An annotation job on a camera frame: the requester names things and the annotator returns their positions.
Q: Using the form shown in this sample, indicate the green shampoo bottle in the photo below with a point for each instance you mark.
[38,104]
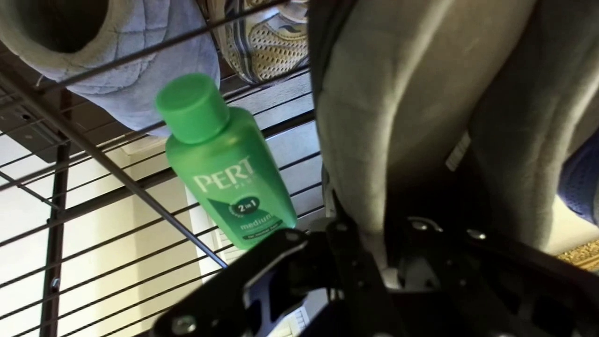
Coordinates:
[227,170]

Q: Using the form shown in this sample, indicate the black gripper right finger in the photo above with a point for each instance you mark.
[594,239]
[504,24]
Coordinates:
[498,293]

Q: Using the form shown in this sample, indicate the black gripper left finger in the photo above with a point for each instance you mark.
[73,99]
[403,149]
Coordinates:
[249,293]

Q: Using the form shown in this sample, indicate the black metal shoe rack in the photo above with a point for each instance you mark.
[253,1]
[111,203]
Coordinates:
[58,213]

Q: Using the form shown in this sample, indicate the grey blue running sneaker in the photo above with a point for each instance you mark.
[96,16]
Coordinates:
[583,181]
[268,44]

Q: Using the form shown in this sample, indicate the grey house slipper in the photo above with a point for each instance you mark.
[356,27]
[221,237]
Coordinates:
[399,106]
[143,39]

